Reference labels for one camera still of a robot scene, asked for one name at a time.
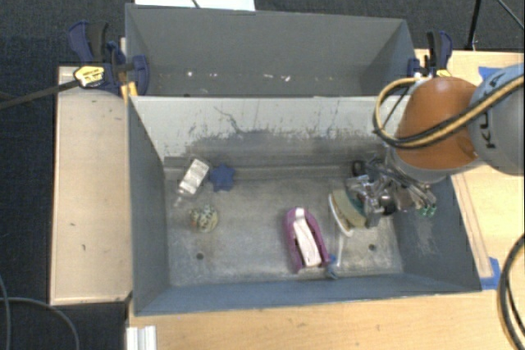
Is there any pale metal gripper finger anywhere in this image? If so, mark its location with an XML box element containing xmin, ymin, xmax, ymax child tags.
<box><xmin>363</xmin><ymin>195</ymin><xmax>387</xmax><ymax>230</ymax></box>
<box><xmin>346</xmin><ymin>175</ymin><xmax>373</xmax><ymax>198</ymax></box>

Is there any clear toothbrush with blue head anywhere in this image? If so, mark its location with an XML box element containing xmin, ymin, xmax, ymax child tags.
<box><xmin>325</xmin><ymin>232</ymin><xmax>347</xmax><ymax>281</ymax></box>

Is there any grey metal bin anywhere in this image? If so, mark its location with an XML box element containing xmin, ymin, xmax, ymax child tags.
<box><xmin>124</xmin><ymin>2</ymin><xmax>483</xmax><ymax>317</ymax></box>

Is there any blue star-shaped toy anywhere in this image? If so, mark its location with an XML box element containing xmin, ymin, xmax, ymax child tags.
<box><xmin>209</xmin><ymin>163</ymin><xmax>237</xmax><ymax>193</ymax></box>

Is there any spotted cream ball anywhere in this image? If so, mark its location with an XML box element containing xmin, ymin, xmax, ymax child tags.
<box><xmin>188</xmin><ymin>204</ymin><xmax>220</xmax><ymax>234</ymax></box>

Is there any clear plastic bottle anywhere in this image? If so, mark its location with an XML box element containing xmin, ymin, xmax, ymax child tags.
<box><xmin>173</xmin><ymin>157</ymin><xmax>212</xmax><ymax>209</ymax></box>

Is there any pale wood board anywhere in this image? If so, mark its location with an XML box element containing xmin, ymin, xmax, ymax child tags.
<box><xmin>48</xmin><ymin>66</ymin><xmax>135</xmax><ymax>307</ymax></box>

